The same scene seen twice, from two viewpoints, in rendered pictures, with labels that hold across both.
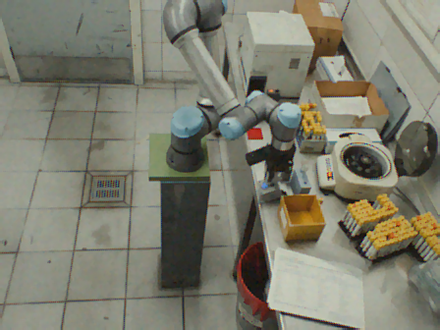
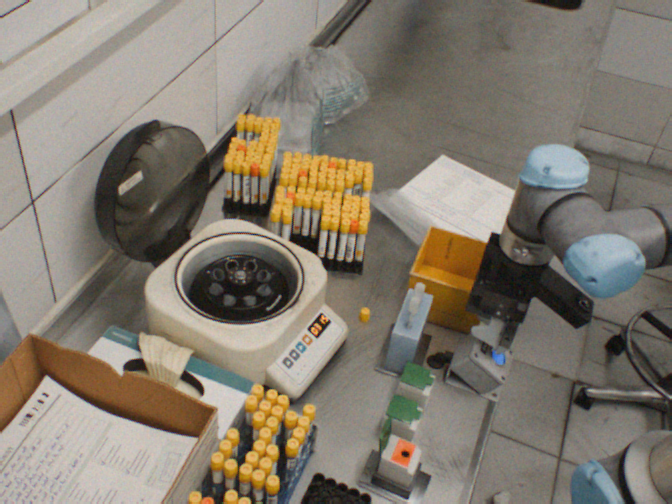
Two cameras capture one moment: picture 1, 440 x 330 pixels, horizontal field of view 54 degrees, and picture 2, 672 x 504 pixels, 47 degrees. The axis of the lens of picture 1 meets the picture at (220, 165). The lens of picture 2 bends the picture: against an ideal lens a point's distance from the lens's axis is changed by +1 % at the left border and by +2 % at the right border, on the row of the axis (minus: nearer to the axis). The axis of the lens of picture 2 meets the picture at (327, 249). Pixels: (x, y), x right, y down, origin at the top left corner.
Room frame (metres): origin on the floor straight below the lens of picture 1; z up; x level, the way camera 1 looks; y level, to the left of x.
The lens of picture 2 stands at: (1.88, -0.06, 1.83)
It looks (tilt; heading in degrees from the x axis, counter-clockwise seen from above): 43 degrees down; 208
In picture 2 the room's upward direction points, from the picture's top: 7 degrees clockwise
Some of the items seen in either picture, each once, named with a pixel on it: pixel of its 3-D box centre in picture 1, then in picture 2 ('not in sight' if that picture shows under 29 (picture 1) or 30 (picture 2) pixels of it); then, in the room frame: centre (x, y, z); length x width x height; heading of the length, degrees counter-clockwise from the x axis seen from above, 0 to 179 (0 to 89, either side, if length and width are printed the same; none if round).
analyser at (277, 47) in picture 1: (274, 56); not in sight; (1.82, -0.19, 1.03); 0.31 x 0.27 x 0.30; 11
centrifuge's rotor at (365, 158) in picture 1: (362, 165); (240, 289); (1.22, -0.56, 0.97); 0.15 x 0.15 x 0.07
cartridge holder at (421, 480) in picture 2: not in sight; (395, 475); (1.32, -0.22, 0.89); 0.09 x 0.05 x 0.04; 99
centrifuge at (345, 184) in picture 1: (357, 170); (248, 305); (1.22, -0.55, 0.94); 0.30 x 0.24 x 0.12; 92
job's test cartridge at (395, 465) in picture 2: not in sight; (398, 464); (1.32, -0.22, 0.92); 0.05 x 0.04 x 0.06; 99
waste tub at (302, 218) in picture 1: (301, 217); (452, 280); (0.95, -0.31, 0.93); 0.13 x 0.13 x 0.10; 13
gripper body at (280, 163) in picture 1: (280, 156); (508, 278); (1.08, -0.20, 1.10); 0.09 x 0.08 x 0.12; 101
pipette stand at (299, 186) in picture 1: (300, 185); (408, 334); (1.11, -0.32, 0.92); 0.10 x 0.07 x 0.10; 14
